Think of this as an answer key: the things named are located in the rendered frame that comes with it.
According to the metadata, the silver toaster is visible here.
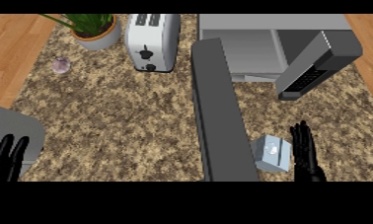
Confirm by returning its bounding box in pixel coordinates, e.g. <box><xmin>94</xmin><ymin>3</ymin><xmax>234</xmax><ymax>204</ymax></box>
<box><xmin>124</xmin><ymin>14</ymin><xmax>183</xmax><ymax>73</ymax></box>

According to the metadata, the pale blue milk carton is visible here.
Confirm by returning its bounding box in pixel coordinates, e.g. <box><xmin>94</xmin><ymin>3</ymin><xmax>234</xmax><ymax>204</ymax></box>
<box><xmin>249</xmin><ymin>134</ymin><xmax>295</xmax><ymax>173</ymax></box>

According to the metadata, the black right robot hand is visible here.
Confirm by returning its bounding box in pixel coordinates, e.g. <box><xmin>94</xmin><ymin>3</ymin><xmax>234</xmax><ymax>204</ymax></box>
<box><xmin>289</xmin><ymin>120</ymin><xmax>327</xmax><ymax>183</ymax></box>

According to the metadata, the potted green plant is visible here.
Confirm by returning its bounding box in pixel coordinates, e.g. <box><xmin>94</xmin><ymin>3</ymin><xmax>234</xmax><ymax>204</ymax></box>
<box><xmin>40</xmin><ymin>14</ymin><xmax>122</xmax><ymax>51</ymax></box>

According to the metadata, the grey rounded sink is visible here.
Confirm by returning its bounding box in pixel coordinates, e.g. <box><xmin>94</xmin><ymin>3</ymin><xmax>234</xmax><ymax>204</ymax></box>
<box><xmin>0</xmin><ymin>107</ymin><xmax>47</xmax><ymax>174</ymax></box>

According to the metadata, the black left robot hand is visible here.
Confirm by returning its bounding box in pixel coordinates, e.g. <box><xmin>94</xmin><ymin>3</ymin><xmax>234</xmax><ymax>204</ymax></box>
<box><xmin>0</xmin><ymin>133</ymin><xmax>31</xmax><ymax>183</ymax></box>

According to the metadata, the small clear glass jar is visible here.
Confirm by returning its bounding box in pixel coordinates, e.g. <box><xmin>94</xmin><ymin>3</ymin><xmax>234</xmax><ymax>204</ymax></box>
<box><xmin>51</xmin><ymin>56</ymin><xmax>72</xmax><ymax>75</ymax></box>

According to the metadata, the grey microwave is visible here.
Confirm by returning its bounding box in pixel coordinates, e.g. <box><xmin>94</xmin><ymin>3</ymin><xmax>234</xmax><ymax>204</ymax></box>
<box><xmin>196</xmin><ymin>14</ymin><xmax>364</xmax><ymax>102</ymax></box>

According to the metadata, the dark grey microwave door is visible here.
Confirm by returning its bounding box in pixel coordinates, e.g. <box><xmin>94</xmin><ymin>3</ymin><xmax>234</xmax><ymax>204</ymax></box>
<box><xmin>189</xmin><ymin>37</ymin><xmax>261</xmax><ymax>183</ymax></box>

